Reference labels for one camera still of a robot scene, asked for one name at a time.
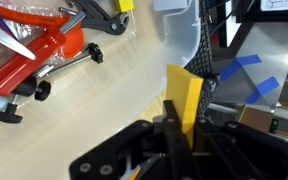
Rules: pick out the blue tape strip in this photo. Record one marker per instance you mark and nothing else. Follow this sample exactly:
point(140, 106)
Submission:
point(262, 88)
point(240, 65)

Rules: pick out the brown cardboard box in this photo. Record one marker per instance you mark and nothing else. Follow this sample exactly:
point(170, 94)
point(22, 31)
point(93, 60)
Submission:
point(254, 118)

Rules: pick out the yellow sponge block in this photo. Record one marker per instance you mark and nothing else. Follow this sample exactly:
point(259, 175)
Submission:
point(184, 96)

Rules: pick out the short black knob screw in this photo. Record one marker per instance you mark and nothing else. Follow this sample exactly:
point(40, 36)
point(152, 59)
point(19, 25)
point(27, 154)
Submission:
point(43, 90)
point(8, 116)

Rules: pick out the silver scissors blade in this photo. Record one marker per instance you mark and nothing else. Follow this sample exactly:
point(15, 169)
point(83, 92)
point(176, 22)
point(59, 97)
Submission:
point(7, 40)

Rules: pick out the shiny metal plate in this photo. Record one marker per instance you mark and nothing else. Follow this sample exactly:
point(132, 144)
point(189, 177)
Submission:
point(270, 43)

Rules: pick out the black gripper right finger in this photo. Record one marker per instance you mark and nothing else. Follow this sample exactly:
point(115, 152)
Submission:
point(250, 156)

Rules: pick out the long black knob screw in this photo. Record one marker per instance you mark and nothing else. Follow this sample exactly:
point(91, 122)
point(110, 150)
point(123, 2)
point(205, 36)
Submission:
point(95, 53)

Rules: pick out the black mesh panel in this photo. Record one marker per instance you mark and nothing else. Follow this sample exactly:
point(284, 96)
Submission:
point(204, 50)

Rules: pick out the small yellow block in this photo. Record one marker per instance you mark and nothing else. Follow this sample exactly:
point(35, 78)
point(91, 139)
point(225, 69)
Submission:
point(124, 5)

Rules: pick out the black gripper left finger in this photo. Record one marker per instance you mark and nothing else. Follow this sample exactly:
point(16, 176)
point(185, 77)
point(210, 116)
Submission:
point(144, 150)

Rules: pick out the orange round disc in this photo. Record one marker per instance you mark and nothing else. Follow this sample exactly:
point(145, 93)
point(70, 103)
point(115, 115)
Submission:
point(74, 43)

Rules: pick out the clear plastic container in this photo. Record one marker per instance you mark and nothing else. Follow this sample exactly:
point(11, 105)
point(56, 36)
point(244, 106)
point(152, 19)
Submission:
point(100, 110)

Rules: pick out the black adjustable pliers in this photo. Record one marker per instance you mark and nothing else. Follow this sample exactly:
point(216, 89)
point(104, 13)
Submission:
point(100, 18)

